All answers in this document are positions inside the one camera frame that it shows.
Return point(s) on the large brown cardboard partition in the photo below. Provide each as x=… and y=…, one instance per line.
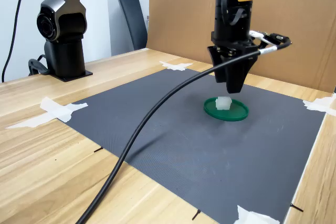
x=288, y=24

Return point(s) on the white tape piece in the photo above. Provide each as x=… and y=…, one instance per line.
x=321, y=106
x=56, y=110
x=176, y=65
x=249, y=217

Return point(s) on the round green lid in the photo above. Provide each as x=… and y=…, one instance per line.
x=236, y=113

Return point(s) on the small white plastic terminal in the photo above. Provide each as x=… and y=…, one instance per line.
x=223, y=103

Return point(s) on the dark grey mat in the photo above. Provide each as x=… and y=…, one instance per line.
x=210, y=155

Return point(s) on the dark grey chair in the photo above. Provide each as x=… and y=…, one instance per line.
x=134, y=22

